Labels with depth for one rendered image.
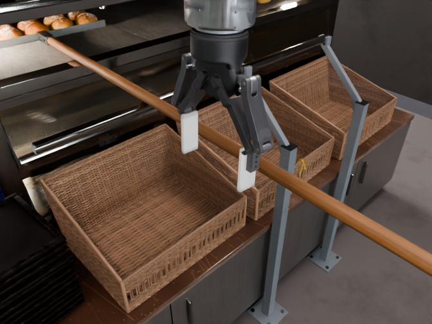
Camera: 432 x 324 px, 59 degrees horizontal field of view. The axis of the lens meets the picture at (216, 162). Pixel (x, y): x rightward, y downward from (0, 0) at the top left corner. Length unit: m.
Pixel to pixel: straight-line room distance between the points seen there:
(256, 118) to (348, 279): 1.77
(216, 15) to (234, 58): 0.06
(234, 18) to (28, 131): 1.02
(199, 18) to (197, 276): 1.02
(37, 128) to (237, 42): 1.00
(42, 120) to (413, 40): 3.16
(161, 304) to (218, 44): 0.97
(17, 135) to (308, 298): 1.50
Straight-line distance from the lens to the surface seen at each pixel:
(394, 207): 2.71
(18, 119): 1.37
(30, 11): 1.13
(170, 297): 1.32
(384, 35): 3.92
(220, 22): 0.47
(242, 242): 1.46
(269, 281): 1.77
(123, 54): 1.45
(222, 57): 0.48
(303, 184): 0.73
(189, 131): 0.62
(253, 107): 0.48
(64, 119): 1.41
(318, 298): 2.08
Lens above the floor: 1.65
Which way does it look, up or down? 35 degrees down
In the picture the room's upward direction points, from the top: straight up
